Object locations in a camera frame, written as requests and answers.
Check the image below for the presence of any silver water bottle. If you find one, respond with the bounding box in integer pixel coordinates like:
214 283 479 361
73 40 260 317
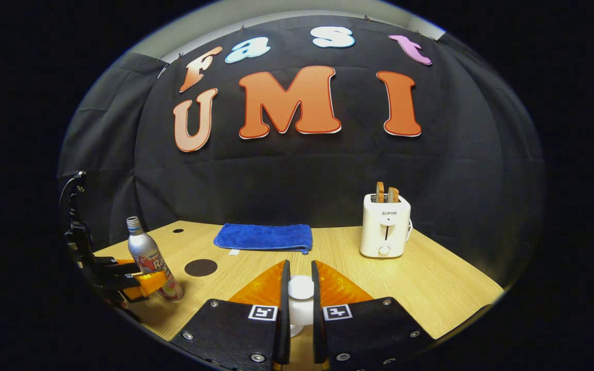
126 216 184 301

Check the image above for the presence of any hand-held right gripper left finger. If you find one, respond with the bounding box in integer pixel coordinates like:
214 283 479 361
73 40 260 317
170 259 292 369

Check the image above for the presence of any white toaster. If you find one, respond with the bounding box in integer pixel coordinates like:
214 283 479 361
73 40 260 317
360 193 412 258

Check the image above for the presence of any blue folded towel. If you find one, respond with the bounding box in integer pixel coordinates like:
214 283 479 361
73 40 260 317
213 223 313 255

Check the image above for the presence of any white teacup lid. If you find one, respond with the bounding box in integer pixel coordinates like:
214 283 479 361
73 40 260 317
288 276 316 338

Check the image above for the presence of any black backdrop cloth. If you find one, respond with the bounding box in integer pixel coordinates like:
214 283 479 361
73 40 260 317
57 14 545 289

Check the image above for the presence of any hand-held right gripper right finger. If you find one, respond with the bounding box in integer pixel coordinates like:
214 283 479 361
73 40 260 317
310 260 435 371

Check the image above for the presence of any dark brown round coaster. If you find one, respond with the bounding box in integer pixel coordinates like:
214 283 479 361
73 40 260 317
184 259 218 277

